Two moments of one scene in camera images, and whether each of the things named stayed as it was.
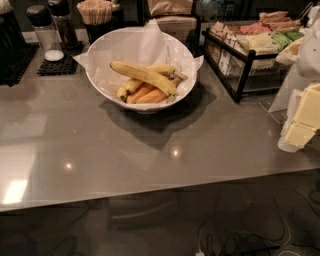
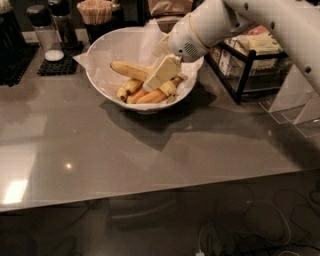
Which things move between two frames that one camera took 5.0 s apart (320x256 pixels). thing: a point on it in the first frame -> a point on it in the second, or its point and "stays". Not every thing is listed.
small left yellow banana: (129, 87) stays
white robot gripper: (310, 56) -> (182, 39)
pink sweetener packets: (255, 29) stays
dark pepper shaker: (60, 11) stays
